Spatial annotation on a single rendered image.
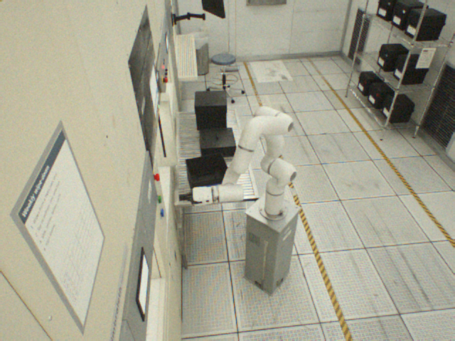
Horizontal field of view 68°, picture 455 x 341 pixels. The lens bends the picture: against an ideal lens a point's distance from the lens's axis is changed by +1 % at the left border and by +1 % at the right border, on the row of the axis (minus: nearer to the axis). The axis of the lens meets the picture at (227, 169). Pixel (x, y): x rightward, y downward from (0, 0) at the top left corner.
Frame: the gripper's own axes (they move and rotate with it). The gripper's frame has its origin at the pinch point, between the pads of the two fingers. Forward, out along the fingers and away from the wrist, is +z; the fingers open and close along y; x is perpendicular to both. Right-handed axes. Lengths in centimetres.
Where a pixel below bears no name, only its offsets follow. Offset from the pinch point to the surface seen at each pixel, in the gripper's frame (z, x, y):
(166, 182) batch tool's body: 14, -33, 52
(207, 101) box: -20, -19, 139
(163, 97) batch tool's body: 11, 20, 75
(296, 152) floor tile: -126, -119, 189
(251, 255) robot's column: -42, -86, 23
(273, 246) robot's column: -55, -62, 11
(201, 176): -10, -43, 67
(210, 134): -20, -34, 110
